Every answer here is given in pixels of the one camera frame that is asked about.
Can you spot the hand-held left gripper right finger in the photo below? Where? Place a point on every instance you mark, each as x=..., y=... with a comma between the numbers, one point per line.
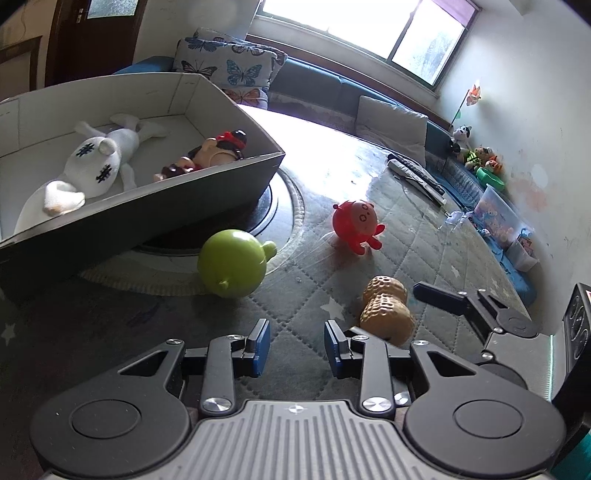
x=333, y=349

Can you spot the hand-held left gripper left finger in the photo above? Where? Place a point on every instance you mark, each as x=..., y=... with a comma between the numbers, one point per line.
x=261, y=347

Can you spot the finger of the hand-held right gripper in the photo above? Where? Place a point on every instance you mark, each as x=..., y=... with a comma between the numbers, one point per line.
x=441, y=297

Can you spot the grey quilted desktop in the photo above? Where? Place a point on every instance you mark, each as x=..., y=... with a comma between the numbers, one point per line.
x=351, y=286

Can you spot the tan peanut toy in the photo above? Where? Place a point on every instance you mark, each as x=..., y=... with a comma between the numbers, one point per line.
x=385, y=314

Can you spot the small clear plastic piece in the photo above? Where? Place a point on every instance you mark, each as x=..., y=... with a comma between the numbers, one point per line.
x=453, y=220

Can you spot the green round toy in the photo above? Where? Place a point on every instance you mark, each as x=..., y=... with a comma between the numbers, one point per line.
x=231, y=263

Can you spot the small white container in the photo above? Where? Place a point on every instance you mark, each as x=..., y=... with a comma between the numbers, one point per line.
x=521, y=256

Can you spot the clear plastic storage bin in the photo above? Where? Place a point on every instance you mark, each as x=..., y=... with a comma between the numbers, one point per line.
x=501, y=214

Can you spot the red octopus toy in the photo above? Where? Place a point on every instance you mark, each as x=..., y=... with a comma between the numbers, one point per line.
x=355, y=222

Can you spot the white remote control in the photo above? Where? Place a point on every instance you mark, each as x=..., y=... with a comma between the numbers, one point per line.
x=411, y=181

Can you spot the black remote control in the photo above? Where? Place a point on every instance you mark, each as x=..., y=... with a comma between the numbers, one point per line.
x=418, y=171

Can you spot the green plastic toy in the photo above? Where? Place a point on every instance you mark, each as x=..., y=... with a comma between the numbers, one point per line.
x=490, y=177

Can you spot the plush toys on sofa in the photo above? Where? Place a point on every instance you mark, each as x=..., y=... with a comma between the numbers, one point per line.
x=482, y=157

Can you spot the grey cardboard box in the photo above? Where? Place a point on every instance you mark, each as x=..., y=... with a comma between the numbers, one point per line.
x=207, y=198

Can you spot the black and white plush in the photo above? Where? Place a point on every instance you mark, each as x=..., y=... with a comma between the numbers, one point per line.
x=461, y=137

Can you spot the grey cushion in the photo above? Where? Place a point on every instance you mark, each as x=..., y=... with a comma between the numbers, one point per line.
x=392, y=127

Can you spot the muscular doll figure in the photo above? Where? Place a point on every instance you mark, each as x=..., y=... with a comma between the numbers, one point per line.
x=213, y=152

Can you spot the colourful pinwheel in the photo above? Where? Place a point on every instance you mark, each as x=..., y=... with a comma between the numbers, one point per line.
x=473, y=94

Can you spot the blue sofa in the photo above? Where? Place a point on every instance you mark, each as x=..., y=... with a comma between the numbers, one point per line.
x=318, y=83

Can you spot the white plush toy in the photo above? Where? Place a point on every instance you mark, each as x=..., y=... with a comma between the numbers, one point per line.
x=92, y=161

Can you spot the window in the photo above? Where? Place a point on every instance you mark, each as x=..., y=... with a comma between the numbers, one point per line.
x=369, y=27

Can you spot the blue butterfly pillow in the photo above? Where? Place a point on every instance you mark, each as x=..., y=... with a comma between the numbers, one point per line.
x=231, y=62

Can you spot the dark wooden door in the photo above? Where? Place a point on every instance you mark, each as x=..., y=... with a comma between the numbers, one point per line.
x=60, y=41

